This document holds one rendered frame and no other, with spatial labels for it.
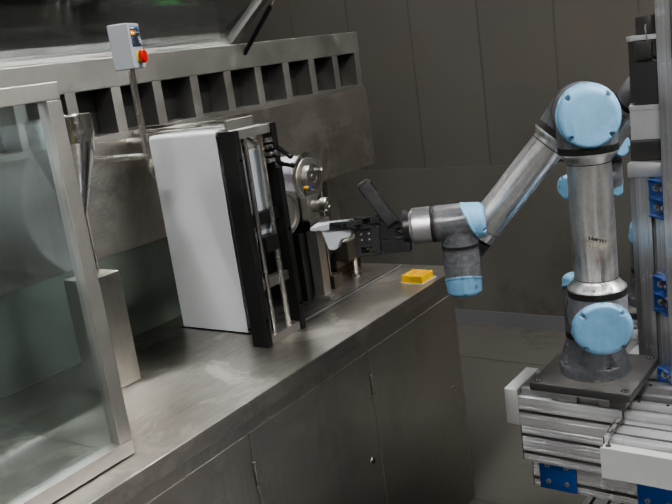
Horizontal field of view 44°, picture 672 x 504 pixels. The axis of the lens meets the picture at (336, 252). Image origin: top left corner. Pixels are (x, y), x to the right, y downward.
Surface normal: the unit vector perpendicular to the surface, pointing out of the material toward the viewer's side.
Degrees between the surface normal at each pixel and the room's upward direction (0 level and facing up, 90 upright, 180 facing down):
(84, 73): 90
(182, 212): 90
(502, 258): 90
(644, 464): 90
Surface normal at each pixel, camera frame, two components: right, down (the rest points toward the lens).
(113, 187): 0.82, 0.02
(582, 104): -0.18, 0.12
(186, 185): -0.55, 0.27
